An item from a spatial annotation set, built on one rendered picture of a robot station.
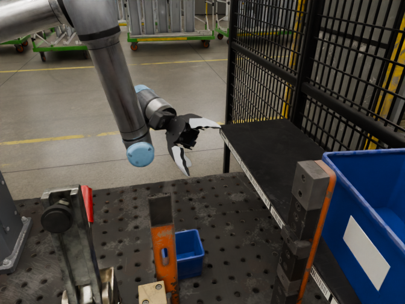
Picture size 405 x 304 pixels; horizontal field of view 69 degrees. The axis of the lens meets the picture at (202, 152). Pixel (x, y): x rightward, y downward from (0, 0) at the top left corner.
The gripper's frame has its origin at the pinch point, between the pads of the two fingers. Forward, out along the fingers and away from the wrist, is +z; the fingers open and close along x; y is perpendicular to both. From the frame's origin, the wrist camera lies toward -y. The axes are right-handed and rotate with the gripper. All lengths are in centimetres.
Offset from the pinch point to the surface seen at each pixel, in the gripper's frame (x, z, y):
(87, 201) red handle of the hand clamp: 7.6, 11.4, -34.4
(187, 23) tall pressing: -102, -514, 418
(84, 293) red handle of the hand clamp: 14.5, 20.9, -35.8
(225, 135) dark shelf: -5.4, -3.5, 9.8
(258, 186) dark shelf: -2.5, 17.3, -0.8
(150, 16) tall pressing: -66, -539, 341
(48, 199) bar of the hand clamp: 3.4, 16.8, -43.7
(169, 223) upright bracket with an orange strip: 1.3, 23.3, -32.2
